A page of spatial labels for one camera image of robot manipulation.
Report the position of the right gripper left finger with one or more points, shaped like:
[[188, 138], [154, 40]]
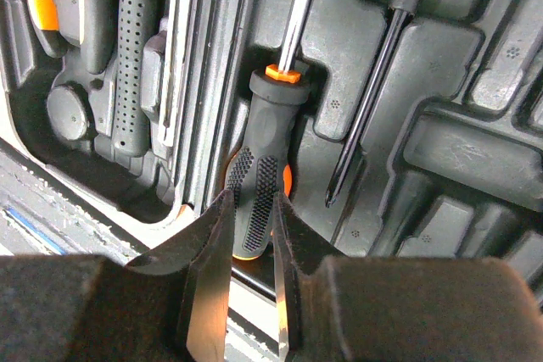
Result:
[[168, 304]]

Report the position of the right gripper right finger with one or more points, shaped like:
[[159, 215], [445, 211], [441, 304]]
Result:
[[333, 307]]

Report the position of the black orange screwdriver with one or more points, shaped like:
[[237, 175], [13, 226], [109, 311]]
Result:
[[260, 167]]

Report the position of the steel claw hammer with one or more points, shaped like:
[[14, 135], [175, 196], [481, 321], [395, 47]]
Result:
[[136, 24]]

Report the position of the black plastic tool case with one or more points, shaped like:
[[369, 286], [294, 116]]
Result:
[[450, 164]]

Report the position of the small orange screwdriver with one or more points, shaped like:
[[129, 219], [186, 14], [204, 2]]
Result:
[[402, 12]]

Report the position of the small needle nose pliers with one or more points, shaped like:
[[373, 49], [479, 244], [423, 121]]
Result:
[[175, 50]]

